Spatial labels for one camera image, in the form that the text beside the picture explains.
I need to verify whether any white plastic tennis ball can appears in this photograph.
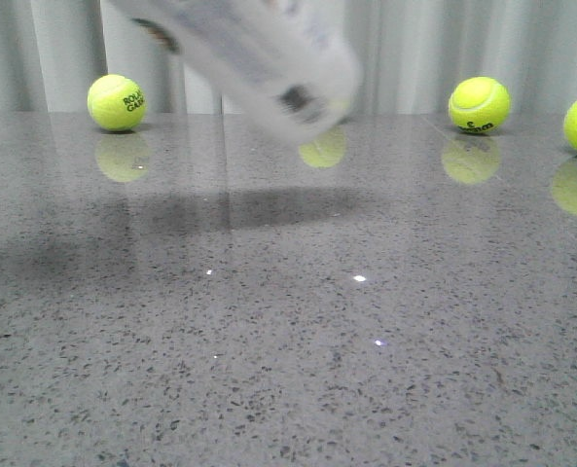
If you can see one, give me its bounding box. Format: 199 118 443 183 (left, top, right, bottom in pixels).
113 1 362 144

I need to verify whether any tennis ball with Roland Garros print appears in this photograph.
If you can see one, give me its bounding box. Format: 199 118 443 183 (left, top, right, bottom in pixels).
330 99 352 124

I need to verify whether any leftmost Roland Garros tennis ball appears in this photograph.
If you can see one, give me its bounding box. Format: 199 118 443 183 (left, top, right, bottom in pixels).
87 74 146 132

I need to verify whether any tennis ball with Wilson 3 print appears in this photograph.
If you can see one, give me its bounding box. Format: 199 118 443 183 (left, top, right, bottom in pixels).
448 77 511 133

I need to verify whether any white pleated curtain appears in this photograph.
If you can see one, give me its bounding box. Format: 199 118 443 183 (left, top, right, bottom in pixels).
0 1 577 115

